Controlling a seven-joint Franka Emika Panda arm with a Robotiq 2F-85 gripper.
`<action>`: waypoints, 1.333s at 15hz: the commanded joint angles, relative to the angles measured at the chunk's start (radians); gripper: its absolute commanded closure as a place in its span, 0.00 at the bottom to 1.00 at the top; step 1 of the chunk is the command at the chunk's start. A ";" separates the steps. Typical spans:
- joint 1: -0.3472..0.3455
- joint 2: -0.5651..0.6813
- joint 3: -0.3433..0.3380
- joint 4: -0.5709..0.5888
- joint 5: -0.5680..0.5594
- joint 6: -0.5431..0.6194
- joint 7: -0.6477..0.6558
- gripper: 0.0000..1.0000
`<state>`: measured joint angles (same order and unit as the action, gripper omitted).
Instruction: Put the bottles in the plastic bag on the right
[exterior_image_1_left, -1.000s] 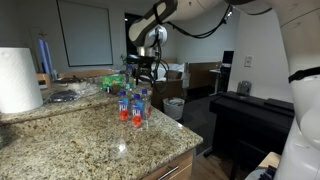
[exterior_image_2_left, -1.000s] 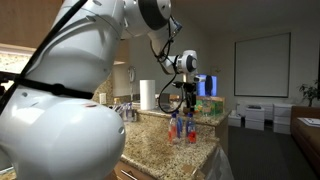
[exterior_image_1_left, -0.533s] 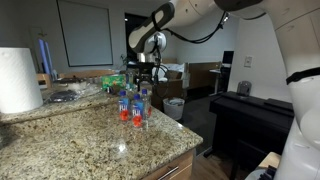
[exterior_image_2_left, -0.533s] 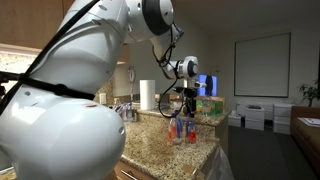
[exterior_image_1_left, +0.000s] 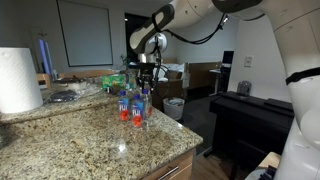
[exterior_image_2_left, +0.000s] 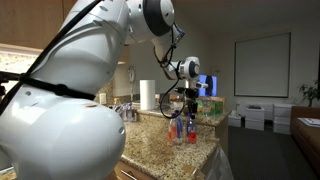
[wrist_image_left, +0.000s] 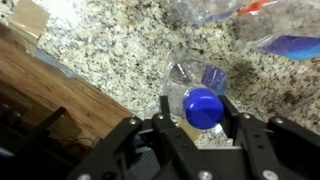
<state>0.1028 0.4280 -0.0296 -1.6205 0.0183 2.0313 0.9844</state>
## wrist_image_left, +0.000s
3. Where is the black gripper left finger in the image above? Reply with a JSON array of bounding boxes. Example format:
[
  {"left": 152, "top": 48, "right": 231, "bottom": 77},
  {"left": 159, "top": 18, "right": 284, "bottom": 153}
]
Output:
[{"left": 66, "top": 95, "right": 214, "bottom": 180}]

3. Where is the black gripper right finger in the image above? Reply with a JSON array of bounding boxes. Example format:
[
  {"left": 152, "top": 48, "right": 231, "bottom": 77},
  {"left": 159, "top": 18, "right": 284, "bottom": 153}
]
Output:
[{"left": 218, "top": 94, "right": 320, "bottom": 180}]

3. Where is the clear blue-capped water bottle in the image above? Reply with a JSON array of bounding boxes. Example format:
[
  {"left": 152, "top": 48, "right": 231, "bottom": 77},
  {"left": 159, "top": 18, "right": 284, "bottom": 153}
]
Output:
[
  {"left": 163, "top": 49, "right": 231, "bottom": 131},
  {"left": 233, "top": 0, "right": 320, "bottom": 63},
  {"left": 168, "top": 0, "right": 248, "bottom": 26}
]

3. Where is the clear plastic bag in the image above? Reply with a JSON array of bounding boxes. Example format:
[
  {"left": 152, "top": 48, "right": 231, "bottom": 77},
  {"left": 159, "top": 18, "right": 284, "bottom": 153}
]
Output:
[{"left": 33, "top": 48, "right": 81, "bottom": 79}]

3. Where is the tan tape piece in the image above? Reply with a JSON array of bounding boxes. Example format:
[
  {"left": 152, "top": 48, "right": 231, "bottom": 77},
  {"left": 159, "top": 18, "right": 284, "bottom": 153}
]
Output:
[{"left": 8, "top": 0, "right": 51, "bottom": 56}]

